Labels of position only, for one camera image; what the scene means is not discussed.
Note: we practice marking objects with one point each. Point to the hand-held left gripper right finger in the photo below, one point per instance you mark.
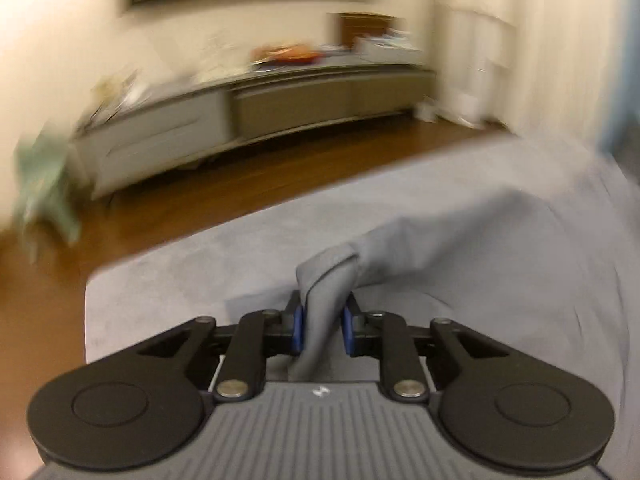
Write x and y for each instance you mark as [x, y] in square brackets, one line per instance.
[347, 335]

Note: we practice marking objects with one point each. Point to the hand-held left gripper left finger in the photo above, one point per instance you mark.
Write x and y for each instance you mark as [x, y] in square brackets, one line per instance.
[298, 331]

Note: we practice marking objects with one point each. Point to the grey garment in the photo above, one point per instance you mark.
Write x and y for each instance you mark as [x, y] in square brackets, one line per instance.
[450, 250]

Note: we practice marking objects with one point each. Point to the long grey-brown sideboard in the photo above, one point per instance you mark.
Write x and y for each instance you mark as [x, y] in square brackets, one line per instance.
[280, 110]

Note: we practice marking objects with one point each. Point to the orange fruit plate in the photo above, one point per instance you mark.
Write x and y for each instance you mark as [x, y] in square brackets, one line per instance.
[285, 55]

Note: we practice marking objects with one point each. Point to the white tower appliance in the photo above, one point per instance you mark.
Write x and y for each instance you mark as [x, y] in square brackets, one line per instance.
[470, 80]

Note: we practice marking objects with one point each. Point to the white organiser box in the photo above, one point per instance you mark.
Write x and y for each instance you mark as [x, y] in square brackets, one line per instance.
[392, 45]

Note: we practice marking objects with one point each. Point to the wooden framed board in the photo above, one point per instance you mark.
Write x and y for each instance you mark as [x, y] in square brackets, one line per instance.
[365, 27]

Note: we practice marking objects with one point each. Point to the white curtain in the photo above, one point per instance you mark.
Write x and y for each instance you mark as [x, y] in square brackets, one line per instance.
[540, 45]

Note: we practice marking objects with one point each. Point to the light blue curtain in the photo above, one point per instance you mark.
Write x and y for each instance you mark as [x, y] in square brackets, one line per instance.
[622, 85]

